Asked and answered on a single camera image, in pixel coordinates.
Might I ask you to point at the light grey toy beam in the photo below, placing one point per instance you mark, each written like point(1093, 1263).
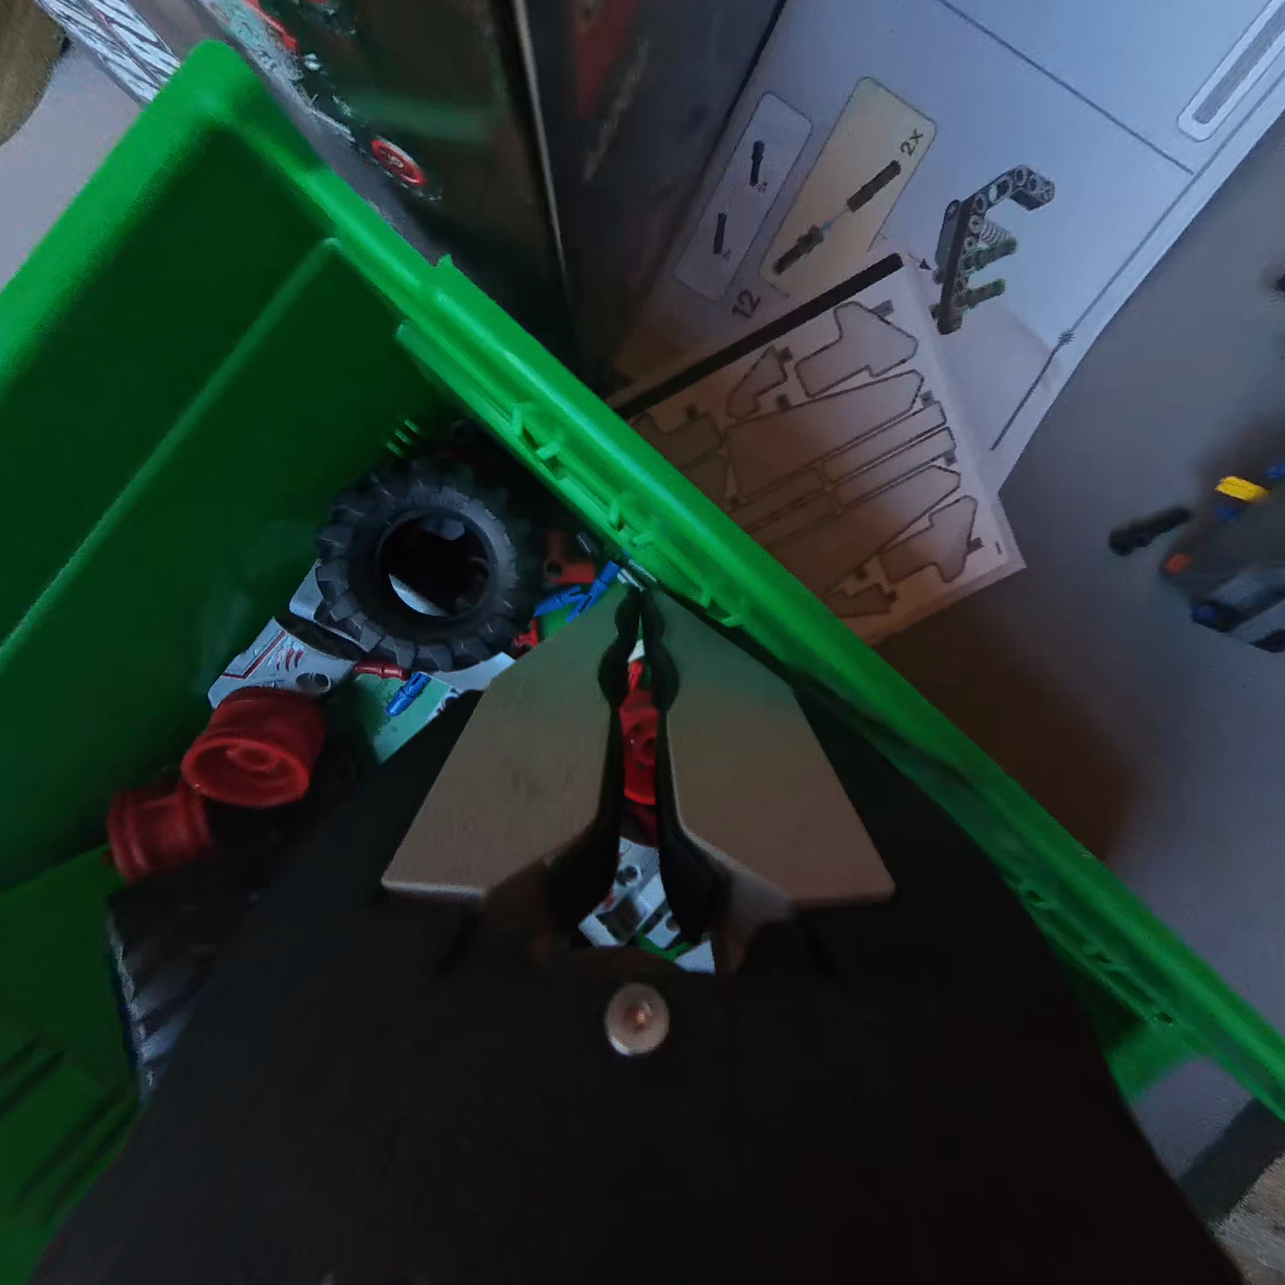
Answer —
point(628, 899)

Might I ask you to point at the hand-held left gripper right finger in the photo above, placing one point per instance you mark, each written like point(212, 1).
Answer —
point(773, 795)

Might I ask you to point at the building instruction booklet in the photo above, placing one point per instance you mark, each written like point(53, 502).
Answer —
point(1005, 111)

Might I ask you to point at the used sticker sheet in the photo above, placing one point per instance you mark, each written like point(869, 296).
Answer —
point(855, 468)

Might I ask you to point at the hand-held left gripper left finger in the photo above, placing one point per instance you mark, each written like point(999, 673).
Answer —
point(514, 787)

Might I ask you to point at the black rubber toy tire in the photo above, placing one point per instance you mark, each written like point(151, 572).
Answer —
point(344, 550)
point(151, 985)

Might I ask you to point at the green plastic bin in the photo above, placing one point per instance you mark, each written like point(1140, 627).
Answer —
point(151, 399)

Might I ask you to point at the red toy brick piece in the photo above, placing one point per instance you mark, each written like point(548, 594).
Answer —
point(635, 754)

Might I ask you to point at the blue toy pin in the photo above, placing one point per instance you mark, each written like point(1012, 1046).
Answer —
point(404, 690)
point(571, 594)

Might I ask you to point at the black toy pin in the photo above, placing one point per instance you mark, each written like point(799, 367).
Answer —
point(1147, 529)

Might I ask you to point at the red toy wheel hub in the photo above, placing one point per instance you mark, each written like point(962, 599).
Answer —
point(260, 753)
point(152, 839)

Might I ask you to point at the white printed panel piece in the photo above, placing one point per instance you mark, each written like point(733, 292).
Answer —
point(264, 663)

